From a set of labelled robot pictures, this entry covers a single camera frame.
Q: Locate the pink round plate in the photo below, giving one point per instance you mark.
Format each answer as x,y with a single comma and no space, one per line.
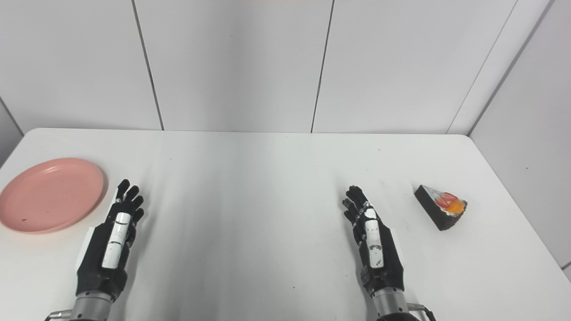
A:
49,194

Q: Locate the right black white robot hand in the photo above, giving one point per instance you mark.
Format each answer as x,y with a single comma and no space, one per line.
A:
377,249

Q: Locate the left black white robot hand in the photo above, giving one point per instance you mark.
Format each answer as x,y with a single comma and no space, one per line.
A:
115,240

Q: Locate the chocolate cake slice with fruit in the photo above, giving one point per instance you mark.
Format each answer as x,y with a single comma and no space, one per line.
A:
439,207

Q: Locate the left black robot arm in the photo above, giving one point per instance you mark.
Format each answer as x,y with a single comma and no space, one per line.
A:
91,307

